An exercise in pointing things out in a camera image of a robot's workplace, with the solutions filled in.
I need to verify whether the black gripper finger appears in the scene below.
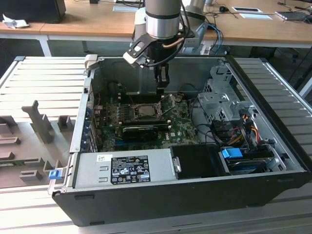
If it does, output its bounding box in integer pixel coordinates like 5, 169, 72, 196
154, 63, 171, 95

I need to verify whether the metal socket cover frame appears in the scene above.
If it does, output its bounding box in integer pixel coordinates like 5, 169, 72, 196
158, 93, 177, 116

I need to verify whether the silver square CPU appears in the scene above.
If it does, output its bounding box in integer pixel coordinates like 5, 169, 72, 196
137, 105, 157, 118

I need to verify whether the black RAM slot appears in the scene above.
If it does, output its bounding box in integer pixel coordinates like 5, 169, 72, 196
121, 117, 171, 123
120, 121, 171, 127
121, 97, 162, 103
121, 92, 163, 98

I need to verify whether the CPU socket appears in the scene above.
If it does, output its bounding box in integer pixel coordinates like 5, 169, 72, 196
132, 103, 163, 120

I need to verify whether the blue expansion slot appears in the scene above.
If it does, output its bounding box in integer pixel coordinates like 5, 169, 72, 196
115, 140, 134, 150

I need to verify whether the green motherboard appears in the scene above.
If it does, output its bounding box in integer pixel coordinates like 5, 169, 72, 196
94, 92, 203, 152

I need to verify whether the silver metal disk cage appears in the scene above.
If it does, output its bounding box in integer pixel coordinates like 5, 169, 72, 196
196, 65, 259, 123

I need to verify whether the black graphics card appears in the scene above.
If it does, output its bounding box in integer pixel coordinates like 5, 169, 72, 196
121, 125, 158, 142

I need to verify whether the long wooden desk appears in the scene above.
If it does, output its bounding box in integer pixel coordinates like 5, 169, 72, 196
39, 0, 312, 53

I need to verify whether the black plastic shroud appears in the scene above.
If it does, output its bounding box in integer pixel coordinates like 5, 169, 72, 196
169, 143, 232, 180

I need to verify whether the black power supply label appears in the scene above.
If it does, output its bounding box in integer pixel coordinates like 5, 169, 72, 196
111, 154, 152, 184

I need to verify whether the blue disk carrier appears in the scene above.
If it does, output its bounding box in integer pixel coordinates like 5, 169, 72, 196
221, 147, 243, 160

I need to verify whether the silver power supply box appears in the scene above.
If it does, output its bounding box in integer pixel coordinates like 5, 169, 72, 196
72, 148, 176, 190

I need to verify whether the black open PC case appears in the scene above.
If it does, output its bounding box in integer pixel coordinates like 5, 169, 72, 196
47, 55, 312, 227

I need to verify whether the dark tablet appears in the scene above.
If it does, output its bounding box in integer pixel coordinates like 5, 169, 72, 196
274, 10, 311, 22

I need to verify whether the black box on desk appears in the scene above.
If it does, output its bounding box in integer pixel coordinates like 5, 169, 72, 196
0, 0, 67, 24

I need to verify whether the small wooden desk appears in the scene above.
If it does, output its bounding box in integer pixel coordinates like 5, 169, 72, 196
0, 0, 71, 57

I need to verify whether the grey parts rack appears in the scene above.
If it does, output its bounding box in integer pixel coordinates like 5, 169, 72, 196
0, 99, 79, 190

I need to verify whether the blue case latch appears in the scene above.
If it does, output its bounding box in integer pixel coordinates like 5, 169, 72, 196
48, 169, 62, 180

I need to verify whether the crumpled white paper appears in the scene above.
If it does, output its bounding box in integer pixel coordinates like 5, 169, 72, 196
1, 13, 30, 29

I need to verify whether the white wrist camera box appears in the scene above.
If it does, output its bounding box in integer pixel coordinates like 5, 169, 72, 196
122, 39, 152, 68

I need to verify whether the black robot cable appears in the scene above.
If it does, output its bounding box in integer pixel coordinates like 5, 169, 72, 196
179, 6, 195, 41

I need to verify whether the blue cable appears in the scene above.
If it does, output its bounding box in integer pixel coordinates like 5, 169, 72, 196
208, 23, 224, 55

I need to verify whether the white desk cable panel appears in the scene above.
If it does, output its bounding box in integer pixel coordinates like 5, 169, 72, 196
239, 13, 273, 20
231, 6, 264, 14
112, 5, 139, 13

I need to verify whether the black looped wire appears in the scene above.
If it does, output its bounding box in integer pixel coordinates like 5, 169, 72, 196
189, 97, 221, 145

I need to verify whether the beige case handle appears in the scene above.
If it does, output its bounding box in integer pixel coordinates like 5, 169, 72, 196
84, 54, 99, 72

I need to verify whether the yellow red wire bundle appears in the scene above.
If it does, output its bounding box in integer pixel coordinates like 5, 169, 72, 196
229, 121, 259, 147

